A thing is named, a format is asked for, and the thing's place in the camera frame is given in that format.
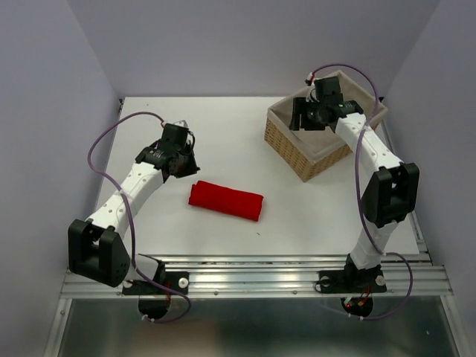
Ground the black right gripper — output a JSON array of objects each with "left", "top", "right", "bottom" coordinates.
[{"left": 286, "top": 97, "right": 324, "bottom": 131}]

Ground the wicker basket with cloth liner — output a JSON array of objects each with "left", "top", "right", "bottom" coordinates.
[{"left": 264, "top": 70, "right": 388, "bottom": 182}]

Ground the red t shirt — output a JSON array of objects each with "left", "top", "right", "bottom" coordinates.
[{"left": 188, "top": 180, "right": 264, "bottom": 222}]

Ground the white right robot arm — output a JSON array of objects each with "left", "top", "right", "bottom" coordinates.
[{"left": 289, "top": 97, "right": 419, "bottom": 290}]

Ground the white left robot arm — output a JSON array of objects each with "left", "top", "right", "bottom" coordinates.
[{"left": 68, "top": 147, "right": 199, "bottom": 293}]

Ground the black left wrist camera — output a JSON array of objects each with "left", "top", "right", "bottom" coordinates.
[{"left": 161, "top": 120, "right": 195, "bottom": 149}]

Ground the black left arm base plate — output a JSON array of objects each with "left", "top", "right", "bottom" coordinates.
[{"left": 122, "top": 257, "right": 190, "bottom": 296}]

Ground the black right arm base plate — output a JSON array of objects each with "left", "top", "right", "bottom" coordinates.
[{"left": 318, "top": 270, "right": 387, "bottom": 295}]

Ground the aluminium rail frame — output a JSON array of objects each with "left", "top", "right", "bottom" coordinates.
[{"left": 45, "top": 97, "right": 469, "bottom": 356}]

